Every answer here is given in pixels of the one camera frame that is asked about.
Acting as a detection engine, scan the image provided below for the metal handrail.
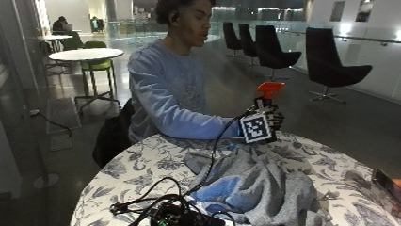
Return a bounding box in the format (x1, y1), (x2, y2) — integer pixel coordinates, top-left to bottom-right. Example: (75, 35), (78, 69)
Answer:
(280, 29), (401, 45)

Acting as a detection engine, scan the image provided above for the blue cloth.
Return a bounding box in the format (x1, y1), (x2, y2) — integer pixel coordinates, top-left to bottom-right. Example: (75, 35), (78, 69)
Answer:
(189, 175), (257, 215)

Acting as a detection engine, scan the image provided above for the round metal stand base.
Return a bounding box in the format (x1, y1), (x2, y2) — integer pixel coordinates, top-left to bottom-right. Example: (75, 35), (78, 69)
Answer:
(32, 172), (60, 189)

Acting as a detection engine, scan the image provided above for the black electronic device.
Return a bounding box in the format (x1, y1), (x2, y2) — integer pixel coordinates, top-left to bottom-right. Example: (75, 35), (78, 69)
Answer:
(150, 202), (228, 226)

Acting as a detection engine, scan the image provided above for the black lounge chair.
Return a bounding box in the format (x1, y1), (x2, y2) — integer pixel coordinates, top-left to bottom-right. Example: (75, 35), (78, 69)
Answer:
(239, 23), (261, 67)
(305, 26), (373, 105)
(221, 21), (244, 58)
(255, 24), (304, 82)

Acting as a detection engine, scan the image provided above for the white round table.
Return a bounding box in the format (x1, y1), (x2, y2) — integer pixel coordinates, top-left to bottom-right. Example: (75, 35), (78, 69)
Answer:
(48, 47), (126, 109)

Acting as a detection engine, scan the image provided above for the dark smartphone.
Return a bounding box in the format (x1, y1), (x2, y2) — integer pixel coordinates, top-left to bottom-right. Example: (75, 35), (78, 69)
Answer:
(371, 168), (401, 203)

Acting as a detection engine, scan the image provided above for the dark green chair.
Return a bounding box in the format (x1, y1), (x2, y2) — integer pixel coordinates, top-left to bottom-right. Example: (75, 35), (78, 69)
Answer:
(60, 31), (86, 52)

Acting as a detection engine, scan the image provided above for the floral tablecloth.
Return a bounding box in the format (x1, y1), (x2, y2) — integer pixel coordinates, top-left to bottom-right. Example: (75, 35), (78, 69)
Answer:
(70, 131), (401, 226)

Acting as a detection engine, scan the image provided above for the grey fleece cloth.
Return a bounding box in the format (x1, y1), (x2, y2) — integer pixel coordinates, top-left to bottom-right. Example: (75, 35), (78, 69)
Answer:
(182, 144), (336, 226)

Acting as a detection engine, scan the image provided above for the black tangled cable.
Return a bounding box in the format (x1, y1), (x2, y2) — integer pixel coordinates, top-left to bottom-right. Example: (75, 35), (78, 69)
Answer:
(110, 176), (237, 226)

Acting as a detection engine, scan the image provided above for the black jacket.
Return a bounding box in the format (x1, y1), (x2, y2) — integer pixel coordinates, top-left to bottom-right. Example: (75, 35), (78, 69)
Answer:
(92, 98), (138, 170)

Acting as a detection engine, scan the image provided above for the the person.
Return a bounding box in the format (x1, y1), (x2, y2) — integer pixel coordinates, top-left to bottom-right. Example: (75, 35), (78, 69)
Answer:
(127, 0), (244, 145)

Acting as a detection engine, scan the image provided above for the black glove cable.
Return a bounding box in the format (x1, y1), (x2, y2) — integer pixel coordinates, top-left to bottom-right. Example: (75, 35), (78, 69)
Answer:
(183, 105), (259, 196)

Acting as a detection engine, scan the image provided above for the small white table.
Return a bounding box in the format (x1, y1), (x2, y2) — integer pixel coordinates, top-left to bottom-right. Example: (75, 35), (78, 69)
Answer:
(36, 34), (75, 48)

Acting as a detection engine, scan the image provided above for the black floor cable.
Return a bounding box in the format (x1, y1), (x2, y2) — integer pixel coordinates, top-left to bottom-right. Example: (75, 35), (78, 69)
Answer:
(30, 108), (75, 138)

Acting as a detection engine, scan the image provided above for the white marker cube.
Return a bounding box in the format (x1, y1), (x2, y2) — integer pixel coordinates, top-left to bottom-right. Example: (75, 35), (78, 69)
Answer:
(240, 113), (272, 145)

